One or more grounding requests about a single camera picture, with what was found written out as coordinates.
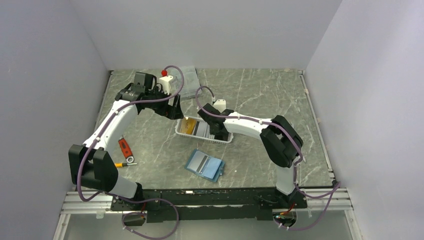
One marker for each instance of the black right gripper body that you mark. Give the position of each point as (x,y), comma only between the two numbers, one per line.
(213,132)

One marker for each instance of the white plastic basket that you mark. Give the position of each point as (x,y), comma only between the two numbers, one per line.
(200,131)

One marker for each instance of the blue card holder wallet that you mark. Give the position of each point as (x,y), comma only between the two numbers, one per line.
(212,170)

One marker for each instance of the white striped credit card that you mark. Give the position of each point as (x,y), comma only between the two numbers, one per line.
(196,161)

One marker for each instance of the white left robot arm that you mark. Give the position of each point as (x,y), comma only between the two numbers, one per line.
(91,165)

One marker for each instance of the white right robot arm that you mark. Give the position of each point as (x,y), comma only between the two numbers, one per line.
(281,142)

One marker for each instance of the clear plastic screw box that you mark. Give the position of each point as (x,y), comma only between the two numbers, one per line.
(191,81)

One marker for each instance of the orange utility knife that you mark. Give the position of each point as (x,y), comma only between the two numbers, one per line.
(126,150)

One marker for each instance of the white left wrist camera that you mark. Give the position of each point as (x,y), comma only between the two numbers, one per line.
(166,82)

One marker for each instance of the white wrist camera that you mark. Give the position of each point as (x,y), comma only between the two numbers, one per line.
(166,82)
(220,105)

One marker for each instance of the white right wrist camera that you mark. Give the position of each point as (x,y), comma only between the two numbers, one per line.
(220,105)

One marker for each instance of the orange handled screwdriver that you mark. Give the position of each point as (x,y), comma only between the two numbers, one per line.
(124,164)

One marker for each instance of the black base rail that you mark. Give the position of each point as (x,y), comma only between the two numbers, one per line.
(258,203)

